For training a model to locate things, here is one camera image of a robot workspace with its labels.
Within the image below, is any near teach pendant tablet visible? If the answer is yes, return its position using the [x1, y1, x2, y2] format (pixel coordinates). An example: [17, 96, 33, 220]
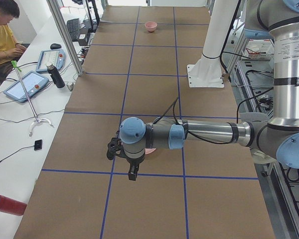
[3, 71, 49, 103]

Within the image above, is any black keyboard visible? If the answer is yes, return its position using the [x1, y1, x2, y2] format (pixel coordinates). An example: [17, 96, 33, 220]
[66, 18, 80, 42]

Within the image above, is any far teach pendant tablet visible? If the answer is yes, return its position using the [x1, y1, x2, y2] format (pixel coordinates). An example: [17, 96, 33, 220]
[35, 49, 66, 74]

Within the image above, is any black computer mouse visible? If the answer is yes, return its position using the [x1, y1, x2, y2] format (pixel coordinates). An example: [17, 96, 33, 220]
[50, 43, 62, 50]

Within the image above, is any small black square device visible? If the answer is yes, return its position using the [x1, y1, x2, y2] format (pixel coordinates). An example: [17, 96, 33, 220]
[34, 139, 43, 151]

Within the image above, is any pink plate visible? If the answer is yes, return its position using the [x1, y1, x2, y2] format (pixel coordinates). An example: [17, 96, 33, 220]
[145, 148, 156, 154]

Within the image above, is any small metal cup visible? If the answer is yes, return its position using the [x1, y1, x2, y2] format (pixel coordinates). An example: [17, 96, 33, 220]
[66, 82, 74, 91]

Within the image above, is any aluminium frame post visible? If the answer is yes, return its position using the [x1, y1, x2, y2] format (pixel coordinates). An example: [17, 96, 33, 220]
[47, 0, 83, 76]

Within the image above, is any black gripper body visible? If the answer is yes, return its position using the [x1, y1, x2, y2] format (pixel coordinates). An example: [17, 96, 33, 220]
[126, 156, 143, 166]

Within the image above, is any red cylinder bottle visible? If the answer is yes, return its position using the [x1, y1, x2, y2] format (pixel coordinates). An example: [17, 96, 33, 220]
[0, 195, 27, 216]

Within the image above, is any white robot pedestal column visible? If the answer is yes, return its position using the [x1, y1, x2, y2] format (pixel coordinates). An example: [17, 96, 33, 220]
[187, 0, 240, 88]

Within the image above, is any teach pendant tablet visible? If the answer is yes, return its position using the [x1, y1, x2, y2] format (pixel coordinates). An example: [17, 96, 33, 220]
[35, 49, 66, 74]
[3, 71, 49, 103]

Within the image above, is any pink bowl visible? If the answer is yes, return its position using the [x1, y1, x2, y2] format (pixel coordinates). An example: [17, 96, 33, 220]
[145, 21, 157, 33]

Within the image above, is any black water bottle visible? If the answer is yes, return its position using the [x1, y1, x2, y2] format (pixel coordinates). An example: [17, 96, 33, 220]
[46, 62, 65, 88]

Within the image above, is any person in yellow shirt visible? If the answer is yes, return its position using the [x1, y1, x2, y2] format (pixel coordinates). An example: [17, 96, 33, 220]
[0, 0, 26, 83]

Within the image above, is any metal rod stand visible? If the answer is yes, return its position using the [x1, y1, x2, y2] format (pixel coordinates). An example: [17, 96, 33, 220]
[11, 60, 54, 137]

